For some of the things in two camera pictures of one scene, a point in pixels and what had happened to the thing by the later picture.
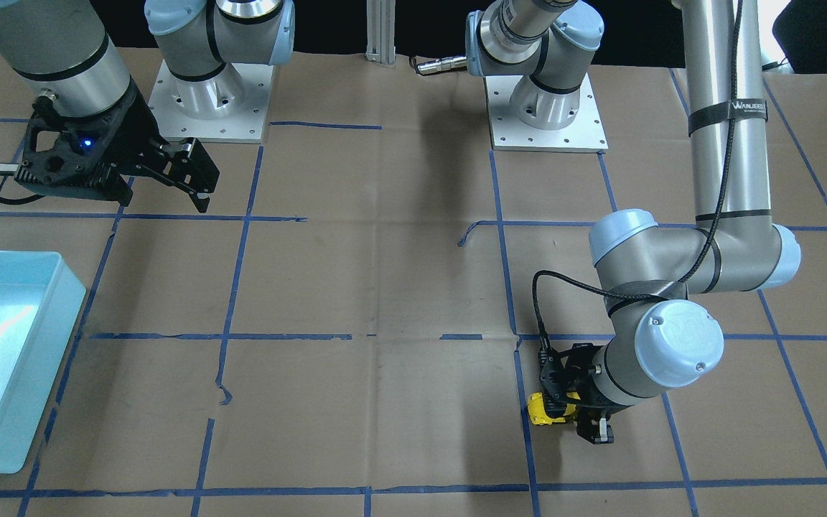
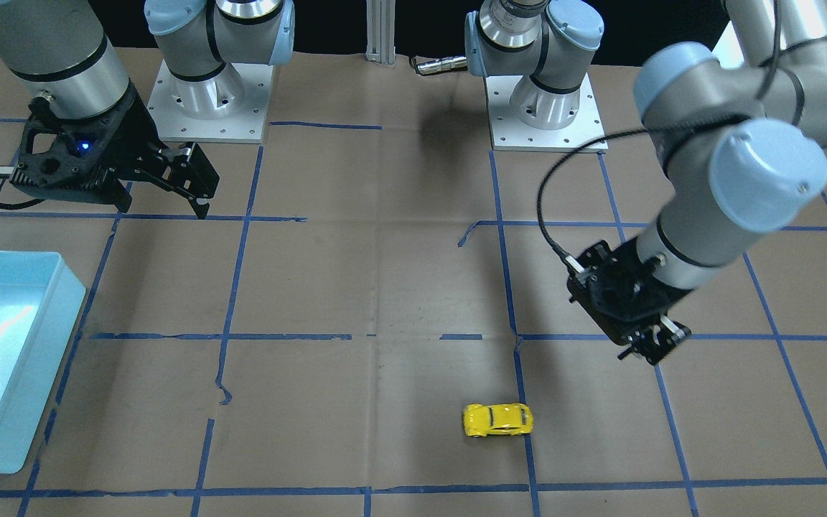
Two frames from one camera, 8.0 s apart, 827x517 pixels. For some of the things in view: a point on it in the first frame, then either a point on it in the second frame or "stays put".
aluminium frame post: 381,31 stays put
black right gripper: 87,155 stays put
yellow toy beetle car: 538,411 → 509,418
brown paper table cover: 354,328 stays put
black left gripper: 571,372 → 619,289
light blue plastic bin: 14,311 stays put
